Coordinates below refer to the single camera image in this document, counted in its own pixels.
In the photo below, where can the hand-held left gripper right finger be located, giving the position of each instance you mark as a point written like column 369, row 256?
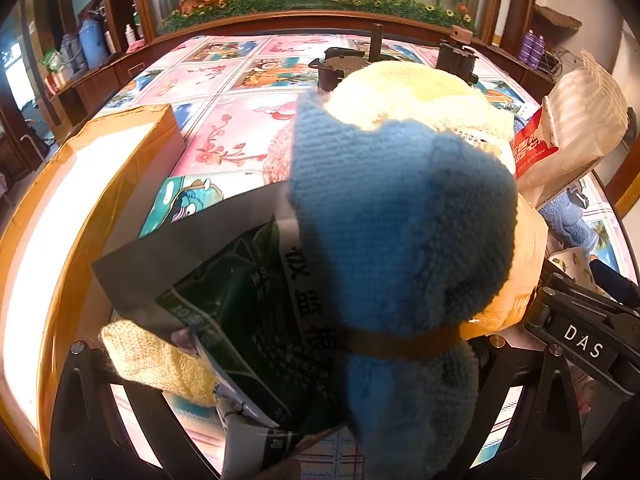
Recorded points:
column 535, row 410

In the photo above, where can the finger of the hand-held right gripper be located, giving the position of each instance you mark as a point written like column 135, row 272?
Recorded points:
column 580, row 310
column 615, row 282

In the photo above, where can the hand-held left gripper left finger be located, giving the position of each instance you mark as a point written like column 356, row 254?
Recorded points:
column 80, row 375

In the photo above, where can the light blue towel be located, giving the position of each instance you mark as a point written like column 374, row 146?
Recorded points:
column 570, row 225

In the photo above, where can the cream striped packet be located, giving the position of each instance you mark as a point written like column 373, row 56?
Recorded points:
column 585, row 110

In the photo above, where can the cardboard box with orange tape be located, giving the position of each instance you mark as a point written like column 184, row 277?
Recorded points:
column 125, row 125

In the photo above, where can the small printed white packet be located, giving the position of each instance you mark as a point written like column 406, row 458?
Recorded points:
column 575, row 265

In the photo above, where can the yellow knit cloth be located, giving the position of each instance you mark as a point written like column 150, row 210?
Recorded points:
column 150, row 360

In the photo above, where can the red and white wipe packet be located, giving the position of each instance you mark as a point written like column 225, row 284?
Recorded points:
column 532, row 145

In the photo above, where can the green and grey plastic bag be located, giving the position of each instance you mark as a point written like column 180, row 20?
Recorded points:
column 240, row 300

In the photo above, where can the purple bottle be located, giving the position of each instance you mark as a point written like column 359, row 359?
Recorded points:
column 538, row 52
column 525, row 50

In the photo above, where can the brown driftwood piece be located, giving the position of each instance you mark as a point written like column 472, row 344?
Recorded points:
column 557, row 17

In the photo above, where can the black motor with tan cap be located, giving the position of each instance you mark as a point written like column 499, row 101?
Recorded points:
column 455, row 62

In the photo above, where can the cream yellow towel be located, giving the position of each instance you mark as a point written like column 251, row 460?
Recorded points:
column 400, row 95

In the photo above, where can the green packet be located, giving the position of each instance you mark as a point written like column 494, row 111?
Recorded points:
column 51, row 60

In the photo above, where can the printed pink tablecloth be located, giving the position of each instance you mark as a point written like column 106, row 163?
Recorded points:
column 225, row 90

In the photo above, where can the blue thermos bottle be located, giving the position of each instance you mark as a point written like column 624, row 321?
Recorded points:
column 93, row 42

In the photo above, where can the small white bottle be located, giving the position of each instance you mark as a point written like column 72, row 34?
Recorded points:
column 130, row 35

